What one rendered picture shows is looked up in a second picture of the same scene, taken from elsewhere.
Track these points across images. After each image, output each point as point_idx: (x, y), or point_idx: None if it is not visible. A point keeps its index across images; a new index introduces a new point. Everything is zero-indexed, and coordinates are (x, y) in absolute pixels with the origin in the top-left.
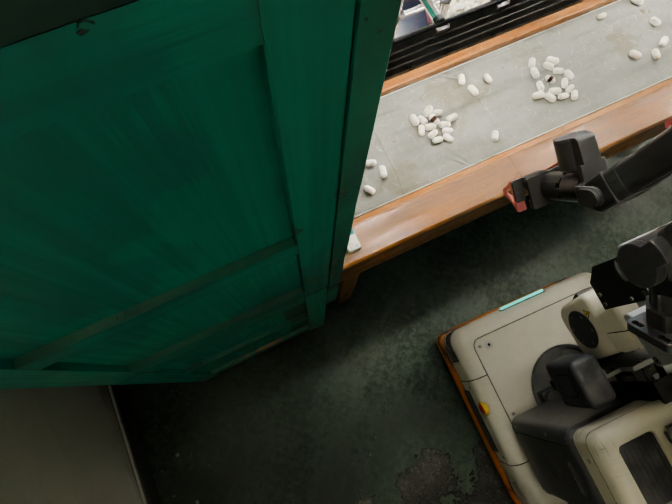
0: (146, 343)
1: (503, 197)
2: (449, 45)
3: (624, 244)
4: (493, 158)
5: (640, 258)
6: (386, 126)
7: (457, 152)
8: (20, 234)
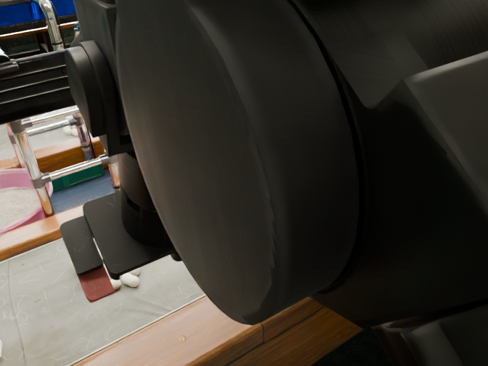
0: None
1: (226, 357)
2: (29, 96)
3: (123, 102)
4: (205, 296)
5: (152, 78)
6: (32, 282)
7: (145, 298)
8: None
